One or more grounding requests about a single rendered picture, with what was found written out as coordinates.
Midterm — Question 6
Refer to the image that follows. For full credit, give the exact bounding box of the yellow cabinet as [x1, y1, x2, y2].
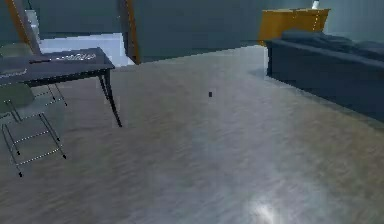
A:
[257, 8, 332, 47]

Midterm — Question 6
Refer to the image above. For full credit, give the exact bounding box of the dark grey table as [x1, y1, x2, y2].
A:
[0, 46, 123, 128]

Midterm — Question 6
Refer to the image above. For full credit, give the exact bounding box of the dark blue sofa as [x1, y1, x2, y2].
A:
[265, 28, 384, 123]

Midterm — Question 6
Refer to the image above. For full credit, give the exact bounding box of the green chair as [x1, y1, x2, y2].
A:
[0, 81, 68, 178]

